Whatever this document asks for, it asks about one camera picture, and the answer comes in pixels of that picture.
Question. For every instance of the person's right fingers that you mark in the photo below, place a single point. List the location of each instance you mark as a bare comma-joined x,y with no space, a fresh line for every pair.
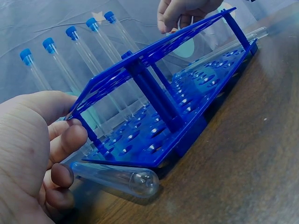
167,19

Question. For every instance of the clear test tube blue cap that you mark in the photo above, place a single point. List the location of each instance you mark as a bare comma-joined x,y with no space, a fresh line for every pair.
86,56
35,72
105,43
119,30
59,64

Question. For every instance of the blue plastic test tube rack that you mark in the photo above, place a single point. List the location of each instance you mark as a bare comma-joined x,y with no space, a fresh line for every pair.
163,112

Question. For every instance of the person's right hand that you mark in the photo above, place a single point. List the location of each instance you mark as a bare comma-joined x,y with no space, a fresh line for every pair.
177,9

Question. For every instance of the person's left hand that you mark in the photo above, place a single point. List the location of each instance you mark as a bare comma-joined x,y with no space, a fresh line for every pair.
21,149

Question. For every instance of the clear uncapped test tube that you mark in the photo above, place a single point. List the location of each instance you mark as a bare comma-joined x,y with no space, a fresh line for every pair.
121,178
247,39

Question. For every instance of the person's left thumb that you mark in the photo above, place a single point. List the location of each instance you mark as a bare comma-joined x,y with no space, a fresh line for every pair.
50,105

